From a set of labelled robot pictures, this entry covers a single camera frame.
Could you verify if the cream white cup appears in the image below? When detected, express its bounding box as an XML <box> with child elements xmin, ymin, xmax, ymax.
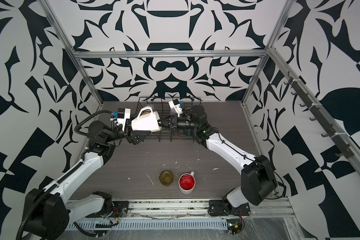
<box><xmin>131</xmin><ymin>106</ymin><xmax>162</xmax><ymax>133</ymax></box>

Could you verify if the olive glass cup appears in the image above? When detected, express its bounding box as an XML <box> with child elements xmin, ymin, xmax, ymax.
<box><xmin>159</xmin><ymin>170</ymin><xmax>174</xmax><ymax>187</ymax></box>

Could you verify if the white mug red inside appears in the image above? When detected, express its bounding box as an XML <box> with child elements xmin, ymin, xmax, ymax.
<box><xmin>178</xmin><ymin>172</ymin><xmax>196</xmax><ymax>195</ymax></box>

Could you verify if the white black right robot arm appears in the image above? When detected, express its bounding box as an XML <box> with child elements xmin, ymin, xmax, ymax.
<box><xmin>158</xmin><ymin>106</ymin><xmax>279</xmax><ymax>216</ymax></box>

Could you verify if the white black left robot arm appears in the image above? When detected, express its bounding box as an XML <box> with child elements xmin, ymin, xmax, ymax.
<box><xmin>16</xmin><ymin>109</ymin><xmax>161</xmax><ymax>240</ymax></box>

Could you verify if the black wire dish rack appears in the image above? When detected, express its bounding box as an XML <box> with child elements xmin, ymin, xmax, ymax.
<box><xmin>136</xmin><ymin>96</ymin><xmax>202</xmax><ymax>142</ymax></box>

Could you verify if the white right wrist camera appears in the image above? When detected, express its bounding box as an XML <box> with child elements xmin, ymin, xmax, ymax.
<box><xmin>169</xmin><ymin>99</ymin><xmax>183</xmax><ymax>118</ymax></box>

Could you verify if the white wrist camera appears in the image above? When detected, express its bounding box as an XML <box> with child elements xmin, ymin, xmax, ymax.
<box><xmin>169</xmin><ymin>99</ymin><xmax>183</xmax><ymax>118</ymax></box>
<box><xmin>110</xmin><ymin>108</ymin><xmax>131</xmax><ymax>132</ymax></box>

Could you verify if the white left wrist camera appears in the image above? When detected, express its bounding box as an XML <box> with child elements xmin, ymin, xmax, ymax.
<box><xmin>110</xmin><ymin>108</ymin><xmax>131</xmax><ymax>132</ymax></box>

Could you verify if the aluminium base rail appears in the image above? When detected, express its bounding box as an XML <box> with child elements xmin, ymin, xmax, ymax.
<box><xmin>111</xmin><ymin>198</ymin><xmax>295</xmax><ymax>218</ymax></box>

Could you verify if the white slotted cable duct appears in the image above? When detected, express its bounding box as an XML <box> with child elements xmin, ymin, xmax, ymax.
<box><xmin>78</xmin><ymin>219</ymin><xmax>228</xmax><ymax>231</ymax></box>

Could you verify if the grey wall hook rail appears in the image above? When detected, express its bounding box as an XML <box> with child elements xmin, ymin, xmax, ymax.
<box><xmin>285</xmin><ymin>71</ymin><xmax>355</xmax><ymax>159</ymax></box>

